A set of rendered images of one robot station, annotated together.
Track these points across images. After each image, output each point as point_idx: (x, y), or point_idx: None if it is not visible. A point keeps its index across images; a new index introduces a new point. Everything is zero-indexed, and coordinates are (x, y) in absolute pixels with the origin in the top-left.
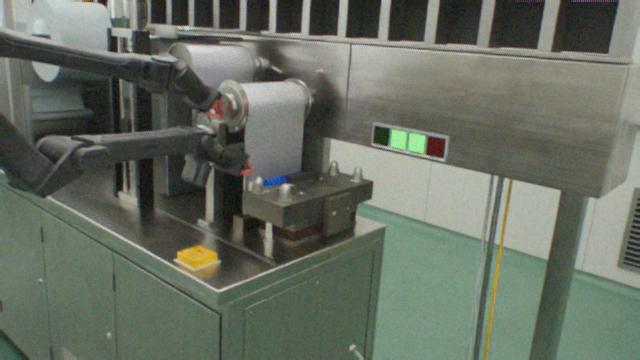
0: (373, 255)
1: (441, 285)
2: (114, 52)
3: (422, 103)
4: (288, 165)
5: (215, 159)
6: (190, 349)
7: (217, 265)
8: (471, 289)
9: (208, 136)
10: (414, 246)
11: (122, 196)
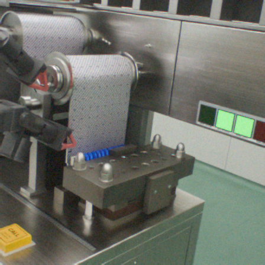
0: (190, 229)
1: (238, 229)
2: None
3: (252, 86)
4: (112, 137)
5: (36, 134)
6: None
7: (31, 249)
8: (263, 233)
9: (27, 112)
10: (216, 191)
11: None
